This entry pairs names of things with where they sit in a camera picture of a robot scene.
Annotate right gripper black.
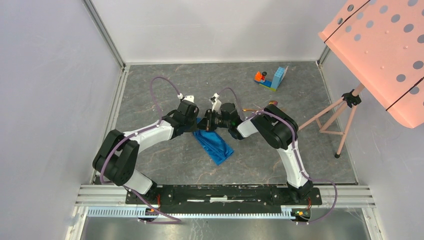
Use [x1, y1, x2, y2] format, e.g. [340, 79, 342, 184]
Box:
[197, 109, 231, 132]

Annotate blue cloth napkin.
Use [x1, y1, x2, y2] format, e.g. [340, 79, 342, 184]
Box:
[193, 129, 234, 166]

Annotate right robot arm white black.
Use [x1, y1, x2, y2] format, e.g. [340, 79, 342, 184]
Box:
[197, 103, 313, 204]

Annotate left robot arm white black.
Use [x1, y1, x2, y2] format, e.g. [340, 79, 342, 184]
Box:
[92, 95, 199, 204]

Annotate toy brick set colourful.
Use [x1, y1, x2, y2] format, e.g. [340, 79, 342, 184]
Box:
[253, 67, 288, 92]

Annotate pink perforated music stand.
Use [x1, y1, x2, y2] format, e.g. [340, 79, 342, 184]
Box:
[318, 0, 424, 147]

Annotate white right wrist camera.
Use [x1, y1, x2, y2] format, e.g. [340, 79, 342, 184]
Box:
[209, 92, 222, 113]

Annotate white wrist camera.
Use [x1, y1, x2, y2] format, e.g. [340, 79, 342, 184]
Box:
[209, 92, 222, 113]
[177, 93, 195, 104]

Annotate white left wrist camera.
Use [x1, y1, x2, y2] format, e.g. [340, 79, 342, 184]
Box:
[177, 93, 195, 104]

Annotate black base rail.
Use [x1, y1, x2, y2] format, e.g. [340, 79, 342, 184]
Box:
[125, 184, 323, 225]

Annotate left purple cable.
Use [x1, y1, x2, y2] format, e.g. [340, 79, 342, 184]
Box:
[99, 76, 184, 225]

